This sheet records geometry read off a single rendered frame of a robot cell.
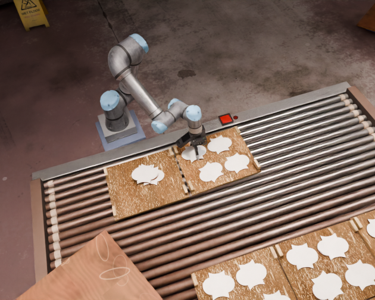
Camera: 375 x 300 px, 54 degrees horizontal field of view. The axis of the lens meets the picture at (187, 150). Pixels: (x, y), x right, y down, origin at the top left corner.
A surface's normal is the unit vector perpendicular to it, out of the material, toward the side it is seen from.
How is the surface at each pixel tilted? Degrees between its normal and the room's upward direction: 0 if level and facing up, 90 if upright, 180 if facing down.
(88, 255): 0
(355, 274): 0
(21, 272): 0
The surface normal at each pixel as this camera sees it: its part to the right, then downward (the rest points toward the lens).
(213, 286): -0.08, -0.60
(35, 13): 0.29, 0.59
